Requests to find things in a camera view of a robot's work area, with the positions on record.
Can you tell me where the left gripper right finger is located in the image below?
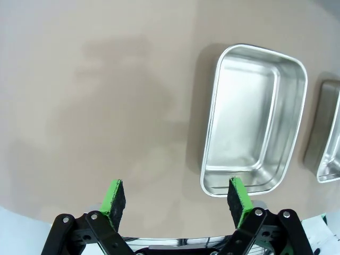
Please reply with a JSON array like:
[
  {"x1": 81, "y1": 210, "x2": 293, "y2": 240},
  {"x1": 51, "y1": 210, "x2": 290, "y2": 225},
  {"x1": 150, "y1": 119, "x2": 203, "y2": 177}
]
[{"x1": 217, "y1": 176, "x2": 314, "y2": 255}]

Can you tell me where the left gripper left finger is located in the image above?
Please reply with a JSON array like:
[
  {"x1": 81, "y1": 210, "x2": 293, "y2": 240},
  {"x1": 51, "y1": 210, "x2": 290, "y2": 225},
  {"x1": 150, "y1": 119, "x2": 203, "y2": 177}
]
[{"x1": 39, "y1": 180, "x2": 136, "y2": 255}]

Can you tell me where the rectangular stainless steel container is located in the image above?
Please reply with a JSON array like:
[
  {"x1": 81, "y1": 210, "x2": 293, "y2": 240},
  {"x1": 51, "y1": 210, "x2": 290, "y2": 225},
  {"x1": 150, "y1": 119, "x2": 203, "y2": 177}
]
[
  {"x1": 199, "y1": 44, "x2": 308, "y2": 197},
  {"x1": 303, "y1": 79, "x2": 340, "y2": 183}
]

